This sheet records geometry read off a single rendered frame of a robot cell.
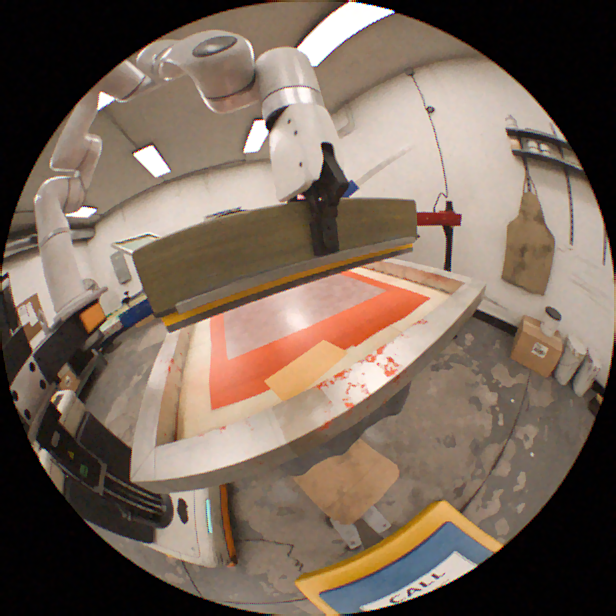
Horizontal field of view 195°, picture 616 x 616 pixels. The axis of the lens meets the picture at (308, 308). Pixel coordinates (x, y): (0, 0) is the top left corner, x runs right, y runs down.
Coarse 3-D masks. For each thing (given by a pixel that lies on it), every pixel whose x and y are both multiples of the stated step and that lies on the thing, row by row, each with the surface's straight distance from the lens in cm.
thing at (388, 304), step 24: (312, 288) 45; (336, 288) 43; (360, 288) 42; (384, 288) 42; (312, 312) 34; (336, 312) 33; (360, 312) 32; (384, 312) 32; (408, 312) 33; (360, 336) 27
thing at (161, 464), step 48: (480, 288) 39; (432, 336) 22; (336, 384) 17; (384, 384) 17; (144, 432) 24; (240, 432) 16; (288, 432) 15; (336, 432) 17; (144, 480) 21; (192, 480) 19
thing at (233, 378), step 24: (240, 312) 44; (264, 312) 39; (288, 312) 36; (216, 336) 38; (240, 336) 34; (264, 336) 31; (288, 336) 29; (312, 336) 28; (336, 336) 27; (216, 360) 31; (240, 360) 28; (264, 360) 26; (288, 360) 25; (216, 384) 27; (240, 384) 25; (264, 384) 23; (216, 408) 24
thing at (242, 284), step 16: (400, 240) 30; (320, 256) 21; (336, 256) 21; (352, 256) 23; (272, 272) 18; (288, 272) 19; (224, 288) 18; (240, 288) 18; (176, 304) 19; (192, 304) 18
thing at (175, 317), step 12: (384, 252) 30; (336, 264) 24; (288, 276) 21; (300, 276) 22; (252, 288) 20; (264, 288) 21; (216, 300) 20; (228, 300) 20; (192, 312) 21; (168, 324) 22
